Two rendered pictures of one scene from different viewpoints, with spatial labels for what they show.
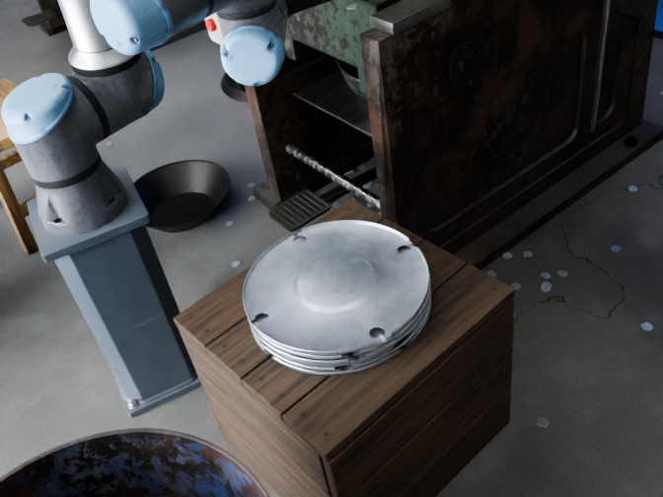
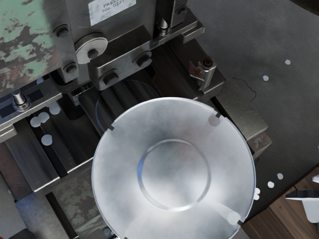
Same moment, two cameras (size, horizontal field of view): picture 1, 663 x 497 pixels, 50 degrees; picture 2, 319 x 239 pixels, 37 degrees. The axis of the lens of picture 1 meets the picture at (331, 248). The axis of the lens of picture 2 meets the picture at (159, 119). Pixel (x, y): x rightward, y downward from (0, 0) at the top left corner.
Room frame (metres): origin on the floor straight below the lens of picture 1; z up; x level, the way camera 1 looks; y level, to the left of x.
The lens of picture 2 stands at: (1.45, 0.18, 1.59)
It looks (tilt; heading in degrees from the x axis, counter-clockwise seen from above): 69 degrees down; 260
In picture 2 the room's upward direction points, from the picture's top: 10 degrees clockwise
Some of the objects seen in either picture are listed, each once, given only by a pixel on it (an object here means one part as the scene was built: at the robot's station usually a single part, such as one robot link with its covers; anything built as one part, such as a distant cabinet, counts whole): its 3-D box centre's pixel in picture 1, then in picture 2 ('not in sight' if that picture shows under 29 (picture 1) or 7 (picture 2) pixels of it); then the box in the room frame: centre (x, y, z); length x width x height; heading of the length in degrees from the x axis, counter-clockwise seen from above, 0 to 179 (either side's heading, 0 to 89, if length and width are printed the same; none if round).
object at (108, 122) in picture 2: not in sight; (142, 142); (1.43, -0.11, 0.72); 0.25 x 0.14 x 0.14; 121
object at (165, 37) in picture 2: not in sight; (166, 26); (1.37, -0.35, 0.76); 0.17 x 0.06 x 0.10; 31
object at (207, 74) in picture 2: not in sight; (204, 73); (1.30, -0.24, 0.75); 0.03 x 0.03 x 0.10; 31
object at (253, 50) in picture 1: (254, 39); not in sight; (0.86, 0.05, 0.78); 0.11 x 0.08 x 0.09; 173
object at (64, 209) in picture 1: (75, 184); not in sight; (1.06, 0.41, 0.50); 0.15 x 0.15 x 0.10
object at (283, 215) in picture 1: (376, 172); not in sight; (1.45, -0.14, 0.14); 0.59 x 0.10 x 0.05; 121
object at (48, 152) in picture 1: (51, 124); not in sight; (1.06, 0.41, 0.62); 0.13 x 0.12 x 0.14; 133
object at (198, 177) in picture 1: (180, 201); not in sight; (1.62, 0.39, 0.04); 0.30 x 0.30 x 0.07
